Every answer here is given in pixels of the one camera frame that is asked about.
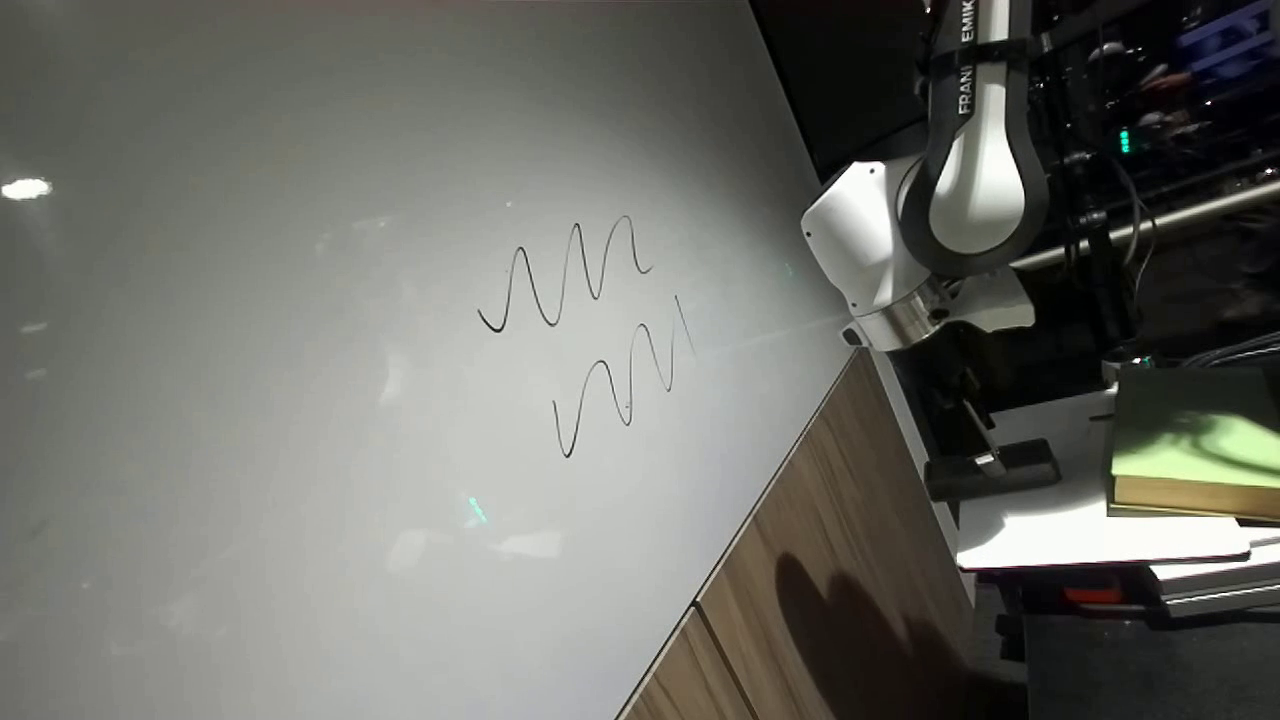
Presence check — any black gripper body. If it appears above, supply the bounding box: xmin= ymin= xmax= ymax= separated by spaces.
xmin=902 ymin=325 xmax=1000 ymax=412

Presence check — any black equipment rack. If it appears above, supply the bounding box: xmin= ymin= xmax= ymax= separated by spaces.
xmin=749 ymin=0 xmax=1280 ymax=422

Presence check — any green hardcover book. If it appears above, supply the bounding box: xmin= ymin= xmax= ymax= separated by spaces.
xmin=1103 ymin=364 xmax=1280 ymax=530

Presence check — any brown wooden wall panel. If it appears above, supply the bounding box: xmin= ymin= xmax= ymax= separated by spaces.
xmin=618 ymin=349 xmax=987 ymax=720

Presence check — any large glossy whiteboard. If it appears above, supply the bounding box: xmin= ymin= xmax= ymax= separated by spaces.
xmin=0 ymin=0 xmax=863 ymax=720

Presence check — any small red object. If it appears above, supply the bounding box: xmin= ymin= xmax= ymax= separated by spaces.
xmin=1056 ymin=580 xmax=1154 ymax=618

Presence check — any black whiteboard eraser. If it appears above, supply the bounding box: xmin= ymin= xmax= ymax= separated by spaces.
xmin=925 ymin=437 xmax=1067 ymax=505

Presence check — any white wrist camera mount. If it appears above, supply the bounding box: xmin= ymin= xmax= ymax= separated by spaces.
xmin=939 ymin=267 xmax=1042 ymax=341

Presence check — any gray paper stack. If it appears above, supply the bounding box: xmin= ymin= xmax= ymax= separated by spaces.
xmin=1149 ymin=525 xmax=1280 ymax=624

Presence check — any silver metal rod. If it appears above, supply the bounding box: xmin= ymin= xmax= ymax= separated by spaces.
xmin=1012 ymin=178 xmax=1280 ymax=277

